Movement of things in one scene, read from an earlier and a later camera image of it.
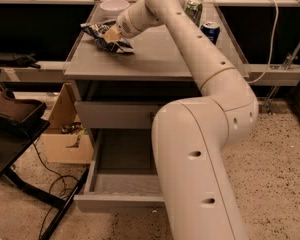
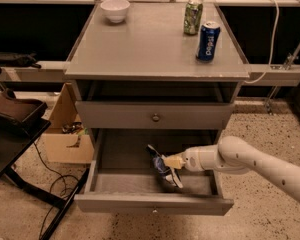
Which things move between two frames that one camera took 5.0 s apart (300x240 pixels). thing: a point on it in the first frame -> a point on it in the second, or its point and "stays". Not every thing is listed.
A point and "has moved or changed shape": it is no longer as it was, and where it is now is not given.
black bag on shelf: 5,59 stays
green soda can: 194,9 stays
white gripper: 125,24 -> 191,160
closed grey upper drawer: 115,114 stays
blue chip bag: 96,31 has moved or changed shape
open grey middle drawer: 122,175 stays
